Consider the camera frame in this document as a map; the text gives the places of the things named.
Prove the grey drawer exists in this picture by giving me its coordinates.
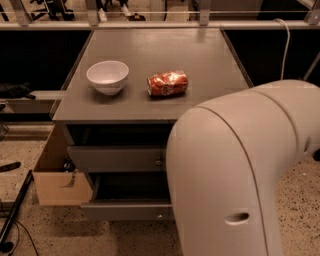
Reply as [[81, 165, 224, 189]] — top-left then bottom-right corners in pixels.
[[67, 145, 166, 173], [81, 172, 174, 221]]

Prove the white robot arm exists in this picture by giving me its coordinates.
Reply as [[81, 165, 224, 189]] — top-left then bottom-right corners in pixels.
[[166, 80, 320, 256]]

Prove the grey wooden drawer cabinet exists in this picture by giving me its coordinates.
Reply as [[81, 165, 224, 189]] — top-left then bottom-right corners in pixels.
[[49, 27, 254, 188]]

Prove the crushed orange soda can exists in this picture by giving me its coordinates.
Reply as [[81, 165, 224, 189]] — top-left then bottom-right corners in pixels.
[[147, 70, 188, 97]]

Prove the white ceramic bowl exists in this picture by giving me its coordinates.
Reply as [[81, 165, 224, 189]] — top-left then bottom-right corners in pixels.
[[86, 60, 129, 95]]

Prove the cardboard box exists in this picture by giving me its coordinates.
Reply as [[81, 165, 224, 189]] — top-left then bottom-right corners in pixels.
[[33, 126, 92, 206]]

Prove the black pole on floor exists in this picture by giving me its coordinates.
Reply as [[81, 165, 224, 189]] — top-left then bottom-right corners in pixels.
[[0, 170, 32, 252]]

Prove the black bag on ledge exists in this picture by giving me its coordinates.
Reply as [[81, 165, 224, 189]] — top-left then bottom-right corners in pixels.
[[0, 82, 35, 100]]

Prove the black tool on floor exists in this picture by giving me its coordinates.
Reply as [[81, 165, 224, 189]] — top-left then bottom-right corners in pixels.
[[0, 162, 21, 173]]

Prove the white cable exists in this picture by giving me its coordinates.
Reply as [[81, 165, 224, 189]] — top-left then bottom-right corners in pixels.
[[273, 18, 291, 81]]

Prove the metal railing frame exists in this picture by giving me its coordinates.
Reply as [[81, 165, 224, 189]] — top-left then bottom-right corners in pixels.
[[0, 0, 320, 30]]

